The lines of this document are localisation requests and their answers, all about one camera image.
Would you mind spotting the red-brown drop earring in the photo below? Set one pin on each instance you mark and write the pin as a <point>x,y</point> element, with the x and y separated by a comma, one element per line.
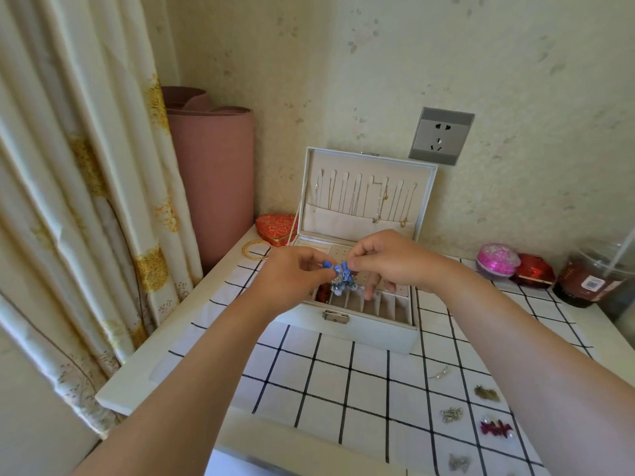
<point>323,293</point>

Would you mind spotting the red faceted gift box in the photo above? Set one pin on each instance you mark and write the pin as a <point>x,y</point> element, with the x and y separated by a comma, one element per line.
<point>533,269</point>

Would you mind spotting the white wooden jewelry box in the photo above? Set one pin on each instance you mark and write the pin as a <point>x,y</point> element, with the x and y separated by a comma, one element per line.
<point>357,228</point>

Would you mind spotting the person's right forearm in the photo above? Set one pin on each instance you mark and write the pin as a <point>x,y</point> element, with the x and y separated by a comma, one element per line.
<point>536,376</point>

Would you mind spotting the white black-grid table cloth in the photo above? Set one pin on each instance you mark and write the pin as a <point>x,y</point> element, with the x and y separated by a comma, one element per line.
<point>322,381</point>

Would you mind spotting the clear plastic drink cup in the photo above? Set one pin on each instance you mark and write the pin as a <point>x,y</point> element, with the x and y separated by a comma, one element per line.
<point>588,285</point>

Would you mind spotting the thin gold bangle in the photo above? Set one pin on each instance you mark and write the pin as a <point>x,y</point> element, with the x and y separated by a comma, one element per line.
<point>246,249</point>

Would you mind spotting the pink rolled mat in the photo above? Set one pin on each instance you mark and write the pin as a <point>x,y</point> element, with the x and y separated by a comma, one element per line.
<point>213,188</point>

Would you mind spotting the cream gold floral curtain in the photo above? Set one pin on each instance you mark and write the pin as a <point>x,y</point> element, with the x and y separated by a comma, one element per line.
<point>64,193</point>

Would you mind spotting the person's left hand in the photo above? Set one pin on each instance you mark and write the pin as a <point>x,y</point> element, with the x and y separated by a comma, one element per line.
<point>287,280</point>

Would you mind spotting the pink round trinket box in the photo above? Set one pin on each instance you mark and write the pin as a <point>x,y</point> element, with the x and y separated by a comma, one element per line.
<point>497,260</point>

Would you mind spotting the grey wall socket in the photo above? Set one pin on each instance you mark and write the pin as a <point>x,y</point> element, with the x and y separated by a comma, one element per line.
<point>440,136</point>

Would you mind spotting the white drinking straw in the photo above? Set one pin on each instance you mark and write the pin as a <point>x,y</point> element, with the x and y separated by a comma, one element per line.
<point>622,250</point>

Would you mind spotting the blue flower drop earring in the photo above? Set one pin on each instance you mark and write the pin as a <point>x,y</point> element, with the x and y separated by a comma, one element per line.
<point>327,265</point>
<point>346,269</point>

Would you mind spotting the person's left forearm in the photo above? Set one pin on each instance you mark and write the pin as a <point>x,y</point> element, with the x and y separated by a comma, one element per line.
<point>173,401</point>

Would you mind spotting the person's right hand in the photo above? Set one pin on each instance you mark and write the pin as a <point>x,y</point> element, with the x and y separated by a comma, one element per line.
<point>402,260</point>

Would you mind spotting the red heart-shaped box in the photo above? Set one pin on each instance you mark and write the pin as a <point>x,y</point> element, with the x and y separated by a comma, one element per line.
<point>276,228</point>

